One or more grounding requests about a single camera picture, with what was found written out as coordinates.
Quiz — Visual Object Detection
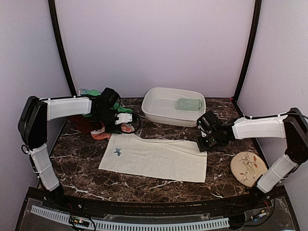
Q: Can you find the cream white towel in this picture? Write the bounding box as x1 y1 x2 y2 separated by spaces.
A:
99 134 207 183

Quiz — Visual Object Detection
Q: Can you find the mint green panda towel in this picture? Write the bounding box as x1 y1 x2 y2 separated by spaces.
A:
175 98 203 111

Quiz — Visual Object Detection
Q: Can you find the white plastic basin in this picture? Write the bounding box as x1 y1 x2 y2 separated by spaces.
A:
141 87 206 127

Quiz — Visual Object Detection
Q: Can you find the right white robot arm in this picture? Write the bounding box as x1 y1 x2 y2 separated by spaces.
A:
196 108 308 209

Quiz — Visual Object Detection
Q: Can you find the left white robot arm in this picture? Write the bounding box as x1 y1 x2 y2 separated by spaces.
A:
18 88 121 192

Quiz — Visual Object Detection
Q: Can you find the bright green towel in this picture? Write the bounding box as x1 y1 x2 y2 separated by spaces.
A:
81 88 132 117

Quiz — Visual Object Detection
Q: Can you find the orange patterned towel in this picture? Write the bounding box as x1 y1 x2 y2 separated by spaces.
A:
90 123 135 140

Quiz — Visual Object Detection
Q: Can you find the dark red towel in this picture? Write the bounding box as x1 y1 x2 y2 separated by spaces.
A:
66 115 102 135

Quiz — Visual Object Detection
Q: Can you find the light blue cloth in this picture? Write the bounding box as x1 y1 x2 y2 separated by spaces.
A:
78 88 89 96

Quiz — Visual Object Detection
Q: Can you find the round floral coaster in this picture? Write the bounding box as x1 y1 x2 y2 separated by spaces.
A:
230 152 268 188

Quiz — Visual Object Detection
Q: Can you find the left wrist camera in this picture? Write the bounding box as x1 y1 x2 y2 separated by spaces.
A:
115 113 133 125

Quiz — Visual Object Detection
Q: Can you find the white slotted cable duct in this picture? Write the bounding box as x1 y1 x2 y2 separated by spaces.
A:
30 205 230 231

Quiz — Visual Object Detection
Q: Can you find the black front rail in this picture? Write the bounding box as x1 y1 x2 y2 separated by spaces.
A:
24 186 287 217

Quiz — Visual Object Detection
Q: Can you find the left black frame post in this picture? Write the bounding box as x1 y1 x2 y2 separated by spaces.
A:
48 0 77 96

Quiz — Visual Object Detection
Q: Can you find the black frame post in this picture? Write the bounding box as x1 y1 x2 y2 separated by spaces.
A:
233 0 262 102
48 0 77 96

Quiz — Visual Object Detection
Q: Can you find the right black frame post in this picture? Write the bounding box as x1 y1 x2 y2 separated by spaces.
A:
233 0 262 102

